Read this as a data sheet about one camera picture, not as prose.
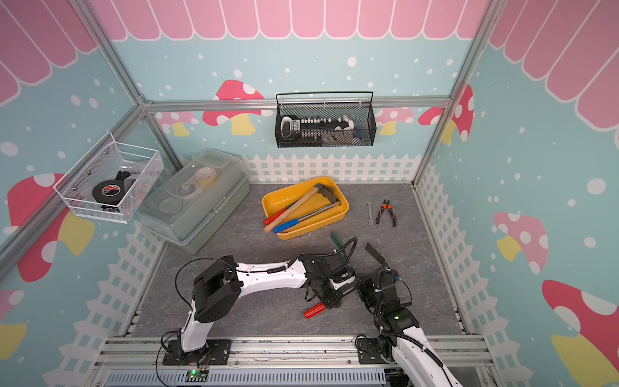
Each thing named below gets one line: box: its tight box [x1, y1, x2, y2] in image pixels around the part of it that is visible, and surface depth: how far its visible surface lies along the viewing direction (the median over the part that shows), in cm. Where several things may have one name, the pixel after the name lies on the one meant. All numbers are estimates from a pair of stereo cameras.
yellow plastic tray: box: [261, 175, 350, 242], surface depth 111 cm
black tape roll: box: [91, 178, 125, 206], surface depth 70 cm
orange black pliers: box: [375, 199, 397, 228], surface depth 111 cm
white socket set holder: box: [279, 114, 355, 140], surface depth 91 cm
